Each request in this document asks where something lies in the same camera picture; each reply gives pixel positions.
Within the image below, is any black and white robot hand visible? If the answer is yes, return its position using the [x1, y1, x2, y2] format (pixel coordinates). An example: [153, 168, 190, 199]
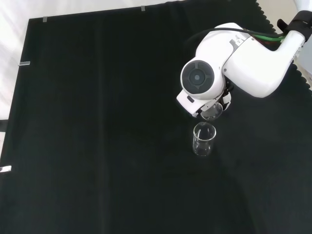
[194, 79, 233, 117]

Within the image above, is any clear glass beaker with spout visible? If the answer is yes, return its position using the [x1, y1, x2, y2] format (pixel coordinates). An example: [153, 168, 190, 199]
[200, 101, 224, 121]

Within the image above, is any black cloth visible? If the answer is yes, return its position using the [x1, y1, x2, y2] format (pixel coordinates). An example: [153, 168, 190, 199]
[0, 0, 312, 234]

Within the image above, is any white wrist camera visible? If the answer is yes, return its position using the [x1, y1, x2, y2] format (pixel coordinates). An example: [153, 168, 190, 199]
[176, 89, 206, 118]

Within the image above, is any black cable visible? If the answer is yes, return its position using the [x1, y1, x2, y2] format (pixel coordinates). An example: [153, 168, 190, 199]
[187, 27, 288, 48]

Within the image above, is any green cable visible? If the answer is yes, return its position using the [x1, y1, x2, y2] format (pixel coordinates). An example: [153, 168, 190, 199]
[252, 33, 289, 42]

